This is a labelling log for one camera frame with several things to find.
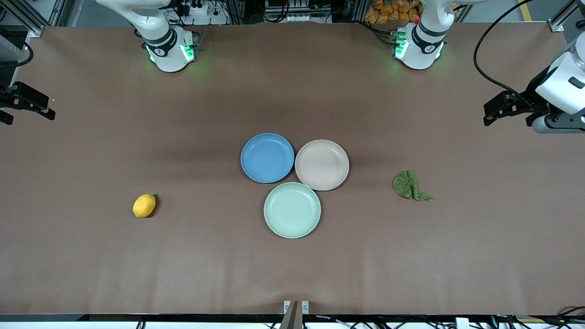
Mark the pile of orange items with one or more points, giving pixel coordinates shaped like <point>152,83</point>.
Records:
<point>393,10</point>

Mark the mint green plate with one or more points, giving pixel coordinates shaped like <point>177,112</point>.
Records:
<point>292,210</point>

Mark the white power strip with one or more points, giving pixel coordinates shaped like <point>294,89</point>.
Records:
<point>201,11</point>

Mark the yellow lemon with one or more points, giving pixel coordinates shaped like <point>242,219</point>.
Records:
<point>144,205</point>

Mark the metal mount bracket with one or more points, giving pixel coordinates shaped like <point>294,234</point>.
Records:
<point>296,315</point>

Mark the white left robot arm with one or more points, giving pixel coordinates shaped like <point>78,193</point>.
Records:
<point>420,45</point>

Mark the green lettuce leaf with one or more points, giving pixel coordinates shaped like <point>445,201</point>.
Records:
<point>406,185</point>

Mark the beige plate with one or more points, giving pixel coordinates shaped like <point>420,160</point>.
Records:
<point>322,164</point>

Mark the blue plate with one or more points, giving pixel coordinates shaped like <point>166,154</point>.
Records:
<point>267,157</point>

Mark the table cover sheet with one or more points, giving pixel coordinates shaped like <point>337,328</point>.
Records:
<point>91,251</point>

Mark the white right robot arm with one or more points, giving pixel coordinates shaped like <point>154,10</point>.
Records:
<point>167,43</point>

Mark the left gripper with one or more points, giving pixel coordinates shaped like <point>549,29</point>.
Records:
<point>526,101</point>

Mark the aluminium frame profile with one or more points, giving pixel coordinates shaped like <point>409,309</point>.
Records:
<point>36,18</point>
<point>564,16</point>

